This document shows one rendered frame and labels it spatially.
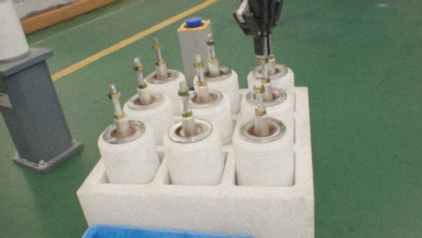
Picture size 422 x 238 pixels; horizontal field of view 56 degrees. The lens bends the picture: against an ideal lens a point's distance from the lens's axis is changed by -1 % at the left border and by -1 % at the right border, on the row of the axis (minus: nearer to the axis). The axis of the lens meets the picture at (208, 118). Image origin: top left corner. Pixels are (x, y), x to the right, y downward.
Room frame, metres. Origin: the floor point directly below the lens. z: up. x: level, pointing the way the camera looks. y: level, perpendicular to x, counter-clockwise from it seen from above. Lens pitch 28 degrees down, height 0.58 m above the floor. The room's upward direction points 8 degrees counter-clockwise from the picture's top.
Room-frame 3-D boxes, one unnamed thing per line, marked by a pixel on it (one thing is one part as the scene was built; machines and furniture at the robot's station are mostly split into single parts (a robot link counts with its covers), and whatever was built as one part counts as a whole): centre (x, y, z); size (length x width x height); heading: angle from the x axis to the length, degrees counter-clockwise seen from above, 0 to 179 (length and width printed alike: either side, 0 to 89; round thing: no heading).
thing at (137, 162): (0.61, 0.15, 0.16); 0.10 x 0.10 x 0.18
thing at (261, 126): (0.55, -0.08, 0.26); 0.02 x 0.02 x 0.03
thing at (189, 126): (0.58, 0.03, 0.26); 0.02 x 0.02 x 0.03
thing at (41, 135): (1.00, 0.47, 0.15); 0.15 x 0.15 x 0.30; 53
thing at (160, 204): (0.69, 0.00, 0.09); 0.39 x 0.39 x 0.18; 75
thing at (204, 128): (0.58, 0.03, 0.25); 0.08 x 0.08 x 0.01
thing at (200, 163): (0.58, 0.03, 0.16); 0.10 x 0.10 x 0.18
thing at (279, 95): (0.66, -0.11, 0.25); 0.08 x 0.08 x 0.01
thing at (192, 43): (0.99, 0.00, 0.16); 0.07 x 0.07 x 0.31; 75
